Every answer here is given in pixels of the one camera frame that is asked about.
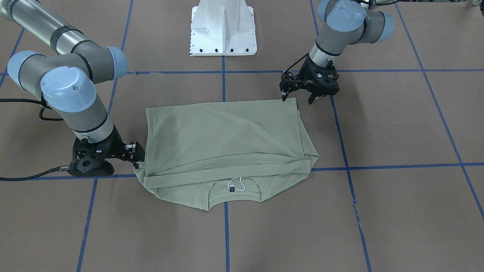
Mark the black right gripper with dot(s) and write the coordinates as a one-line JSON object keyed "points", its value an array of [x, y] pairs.
{"points": [[112, 143]]}

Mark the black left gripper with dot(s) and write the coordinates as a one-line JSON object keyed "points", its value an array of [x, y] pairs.
{"points": [[307, 72]]}

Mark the olive green long-sleeve shirt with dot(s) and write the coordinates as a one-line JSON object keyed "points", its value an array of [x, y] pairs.
{"points": [[202, 155]]}

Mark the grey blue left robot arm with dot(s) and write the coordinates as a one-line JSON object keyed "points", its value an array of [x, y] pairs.
{"points": [[346, 22]]}

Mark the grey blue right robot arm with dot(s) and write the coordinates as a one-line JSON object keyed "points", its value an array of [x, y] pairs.
{"points": [[66, 83]]}

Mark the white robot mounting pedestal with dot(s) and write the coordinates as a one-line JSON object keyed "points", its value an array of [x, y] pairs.
{"points": [[223, 28]]}

